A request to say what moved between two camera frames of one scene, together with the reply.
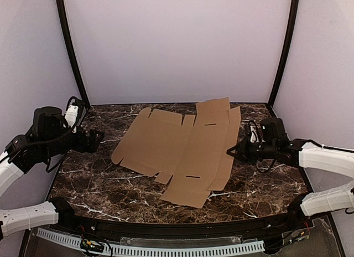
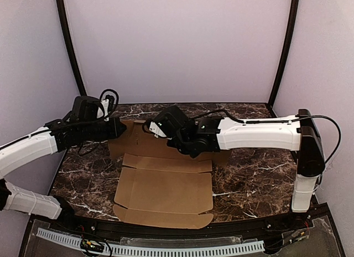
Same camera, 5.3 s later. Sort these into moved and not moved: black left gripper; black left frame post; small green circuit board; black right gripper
Moved: black left gripper; black right gripper
Not moved: small green circuit board; black left frame post
